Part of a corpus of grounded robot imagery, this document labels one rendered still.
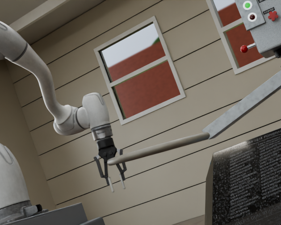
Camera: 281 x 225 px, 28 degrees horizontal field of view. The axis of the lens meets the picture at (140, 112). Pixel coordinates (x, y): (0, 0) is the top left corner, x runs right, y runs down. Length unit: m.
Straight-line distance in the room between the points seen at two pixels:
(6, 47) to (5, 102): 8.67
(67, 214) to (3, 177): 0.24
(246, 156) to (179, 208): 7.34
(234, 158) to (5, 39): 0.98
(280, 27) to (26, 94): 9.00
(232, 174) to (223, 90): 6.75
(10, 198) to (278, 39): 1.19
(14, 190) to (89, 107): 0.77
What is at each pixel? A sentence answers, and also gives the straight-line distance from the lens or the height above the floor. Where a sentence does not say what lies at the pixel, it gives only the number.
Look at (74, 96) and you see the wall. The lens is 10.27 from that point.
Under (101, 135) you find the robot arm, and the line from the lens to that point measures 2.45.
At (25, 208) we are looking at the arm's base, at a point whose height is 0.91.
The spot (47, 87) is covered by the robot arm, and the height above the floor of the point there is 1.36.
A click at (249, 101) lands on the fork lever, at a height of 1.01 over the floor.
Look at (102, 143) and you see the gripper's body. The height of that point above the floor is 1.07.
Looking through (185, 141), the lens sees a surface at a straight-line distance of 2.25.
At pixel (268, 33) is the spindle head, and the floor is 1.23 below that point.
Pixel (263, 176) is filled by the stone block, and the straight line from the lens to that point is 2.04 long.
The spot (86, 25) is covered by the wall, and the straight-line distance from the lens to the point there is 10.10.
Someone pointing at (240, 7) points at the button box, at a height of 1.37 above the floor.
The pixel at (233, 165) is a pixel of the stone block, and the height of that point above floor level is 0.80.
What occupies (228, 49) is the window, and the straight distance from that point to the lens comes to 8.77.
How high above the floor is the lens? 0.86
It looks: 7 degrees up
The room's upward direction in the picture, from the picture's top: 20 degrees counter-clockwise
